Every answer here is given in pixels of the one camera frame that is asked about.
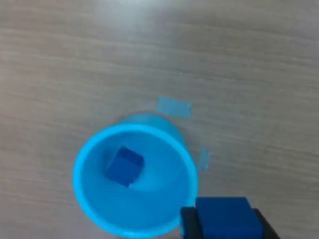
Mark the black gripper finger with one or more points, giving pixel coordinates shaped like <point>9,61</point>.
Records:
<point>268,230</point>
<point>190,224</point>

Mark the blue cube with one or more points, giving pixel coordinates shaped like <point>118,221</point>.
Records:
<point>124,166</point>
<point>226,219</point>

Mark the light blue plastic bin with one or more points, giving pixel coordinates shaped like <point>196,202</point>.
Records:
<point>154,206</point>

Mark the blue tape piece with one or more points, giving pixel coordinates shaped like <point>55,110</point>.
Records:
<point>174,107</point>
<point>204,159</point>

